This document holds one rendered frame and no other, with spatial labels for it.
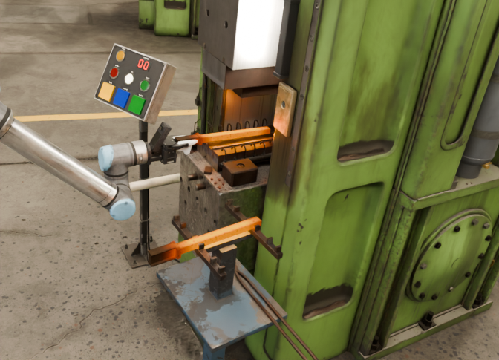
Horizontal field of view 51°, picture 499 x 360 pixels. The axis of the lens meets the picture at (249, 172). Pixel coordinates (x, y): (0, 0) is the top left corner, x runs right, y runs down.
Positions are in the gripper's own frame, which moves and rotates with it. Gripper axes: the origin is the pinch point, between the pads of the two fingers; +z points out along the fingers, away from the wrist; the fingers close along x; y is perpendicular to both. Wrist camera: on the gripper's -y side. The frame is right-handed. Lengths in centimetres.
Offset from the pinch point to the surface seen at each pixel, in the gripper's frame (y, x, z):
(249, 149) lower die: 5.3, 7.1, 22.1
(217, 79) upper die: -24.9, 2.0, 7.9
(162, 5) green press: 71, -448, 159
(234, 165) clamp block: 6.3, 14.9, 10.9
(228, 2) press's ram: -54, 5, 8
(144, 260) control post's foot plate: 104, -50, -4
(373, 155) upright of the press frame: -8, 46, 51
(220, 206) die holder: 18.8, 22.2, 2.4
